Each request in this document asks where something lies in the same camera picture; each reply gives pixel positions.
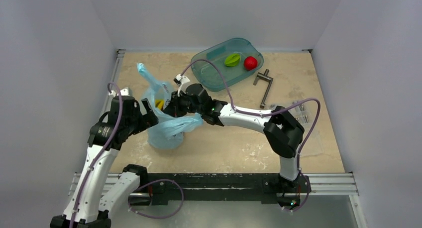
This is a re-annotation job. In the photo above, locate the light blue plastic bag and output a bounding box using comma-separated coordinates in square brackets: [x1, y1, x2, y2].
[137, 63, 204, 150]

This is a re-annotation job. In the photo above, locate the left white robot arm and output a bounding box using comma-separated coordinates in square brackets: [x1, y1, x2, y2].
[50, 96, 158, 228]

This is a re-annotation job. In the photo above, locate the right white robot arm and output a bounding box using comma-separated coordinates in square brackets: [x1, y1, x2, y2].
[164, 84, 308, 192]

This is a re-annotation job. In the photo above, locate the yellow fake banana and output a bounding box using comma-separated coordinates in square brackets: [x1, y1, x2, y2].
[155, 99, 166, 111]

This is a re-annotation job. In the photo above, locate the green fake fruit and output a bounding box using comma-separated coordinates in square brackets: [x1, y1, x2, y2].
[224, 53, 241, 67]

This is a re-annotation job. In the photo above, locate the red fake apple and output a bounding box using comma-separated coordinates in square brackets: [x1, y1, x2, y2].
[243, 56, 258, 71]

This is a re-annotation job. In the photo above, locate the teal plastic tub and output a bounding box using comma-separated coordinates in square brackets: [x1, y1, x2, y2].
[191, 38, 264, 92]

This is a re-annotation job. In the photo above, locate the dark metal clamp tool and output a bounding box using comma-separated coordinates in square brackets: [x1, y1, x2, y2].
[253, 69, 274, 109]

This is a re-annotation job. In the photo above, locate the clear plastic screw box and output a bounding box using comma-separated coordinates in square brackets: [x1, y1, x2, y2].
[288, 102, 323, 157]

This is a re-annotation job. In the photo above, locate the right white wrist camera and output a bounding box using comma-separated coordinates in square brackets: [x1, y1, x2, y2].
[174, 74, 192, 97]

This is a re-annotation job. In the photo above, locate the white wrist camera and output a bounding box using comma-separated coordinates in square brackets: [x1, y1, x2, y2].
[108, 87, 133, 97]
[174, 74, 192, 97]

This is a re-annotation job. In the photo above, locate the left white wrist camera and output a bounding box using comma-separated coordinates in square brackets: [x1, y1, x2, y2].
[108, 87, 133, 97]

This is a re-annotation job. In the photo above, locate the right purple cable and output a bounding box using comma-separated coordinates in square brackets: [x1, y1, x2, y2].
[179, 59, 321, 213]

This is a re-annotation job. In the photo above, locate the purple cable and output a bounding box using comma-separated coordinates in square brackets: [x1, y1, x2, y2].
[68, 82, 185, 228]
[179, 59, 321, 213]

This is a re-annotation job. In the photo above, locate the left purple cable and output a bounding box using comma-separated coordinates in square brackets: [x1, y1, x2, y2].
[68, 82, 185, 228]

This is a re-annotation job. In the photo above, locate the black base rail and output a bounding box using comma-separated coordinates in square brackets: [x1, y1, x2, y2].
[123, 164, 312, 210]

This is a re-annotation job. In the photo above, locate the aluminium frame rail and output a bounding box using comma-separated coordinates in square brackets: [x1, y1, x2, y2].
[67, 49, 359, 197]

